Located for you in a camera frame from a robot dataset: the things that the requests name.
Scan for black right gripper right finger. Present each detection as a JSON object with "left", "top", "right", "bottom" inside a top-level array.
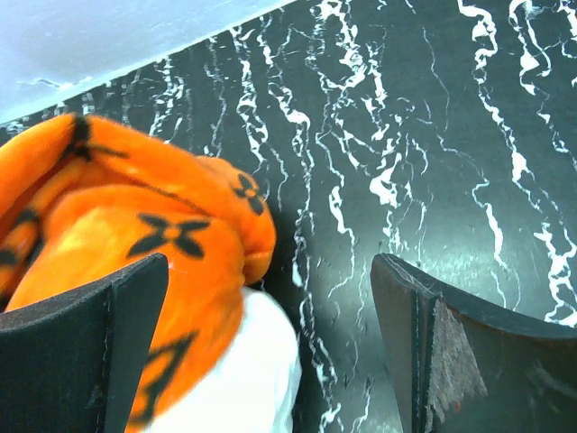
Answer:
[{"left": 371, "top": 253, "right": 576, "bottom": 433}]

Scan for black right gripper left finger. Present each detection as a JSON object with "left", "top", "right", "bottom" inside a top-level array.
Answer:
[{"left": 1, "top": 253, "right": 168, "bottom": 432}]

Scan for orange patterned plush pillowcase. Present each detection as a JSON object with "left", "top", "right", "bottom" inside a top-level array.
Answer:
[{"left": 1, "top": 114, "right": 276, "bottom": 432}]

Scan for white pillow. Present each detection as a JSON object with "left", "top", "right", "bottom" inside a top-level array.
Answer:
[{"left": 145, "top": 287, "right": 302, "bottom": 433}]

